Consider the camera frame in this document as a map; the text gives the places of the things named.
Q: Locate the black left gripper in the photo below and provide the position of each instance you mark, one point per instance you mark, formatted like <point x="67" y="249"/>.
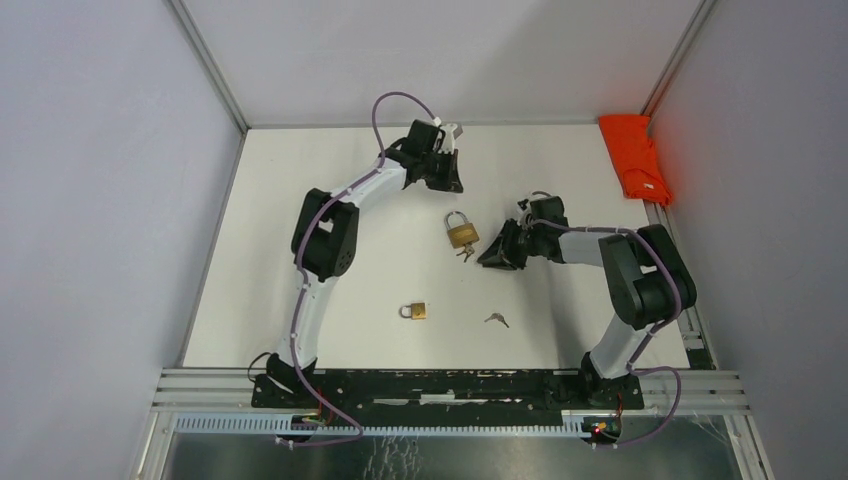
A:
<point x="451" y="181"/>

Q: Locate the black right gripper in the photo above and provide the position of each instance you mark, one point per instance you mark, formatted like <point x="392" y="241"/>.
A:
<point x="504" y="243"/>

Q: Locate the silver key bunch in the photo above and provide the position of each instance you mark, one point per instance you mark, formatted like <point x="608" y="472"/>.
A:
<point x="466" y="252"/>

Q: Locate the large brass padlock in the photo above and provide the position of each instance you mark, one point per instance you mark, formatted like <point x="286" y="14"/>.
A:
<point x="460" y="230"/>

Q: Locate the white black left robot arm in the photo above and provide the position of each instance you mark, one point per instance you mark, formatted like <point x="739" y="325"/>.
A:
<point x="325" y="238"/>

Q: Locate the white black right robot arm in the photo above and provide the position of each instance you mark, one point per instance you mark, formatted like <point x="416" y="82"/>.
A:
<point x="648" y="282"/>

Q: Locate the small keys on table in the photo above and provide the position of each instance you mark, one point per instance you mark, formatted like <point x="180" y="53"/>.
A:
<point x="498" y="318"/>

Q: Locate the small brass padlock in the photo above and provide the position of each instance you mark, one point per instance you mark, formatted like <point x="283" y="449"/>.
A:
<point x="413" y="311"/>

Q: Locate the orange folded cloth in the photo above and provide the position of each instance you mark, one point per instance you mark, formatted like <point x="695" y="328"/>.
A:
<point x="634" y="158"/>

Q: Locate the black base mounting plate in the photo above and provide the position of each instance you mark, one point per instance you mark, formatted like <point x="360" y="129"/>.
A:
<point x="446" y="398"/>

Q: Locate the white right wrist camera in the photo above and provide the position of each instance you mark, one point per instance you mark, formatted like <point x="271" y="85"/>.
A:
<point x="525" y="216"/>

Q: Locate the left aluminium corner post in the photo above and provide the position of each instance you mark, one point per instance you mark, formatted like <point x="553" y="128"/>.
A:
<point x="191" y="31"/>

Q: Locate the aluminium corner frame post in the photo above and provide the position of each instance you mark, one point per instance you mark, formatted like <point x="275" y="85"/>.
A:
<point x="682" y="49"/>

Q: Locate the aluminium front frame rail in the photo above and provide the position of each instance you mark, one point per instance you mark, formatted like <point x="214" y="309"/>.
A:
<point x="206" y="400"/>

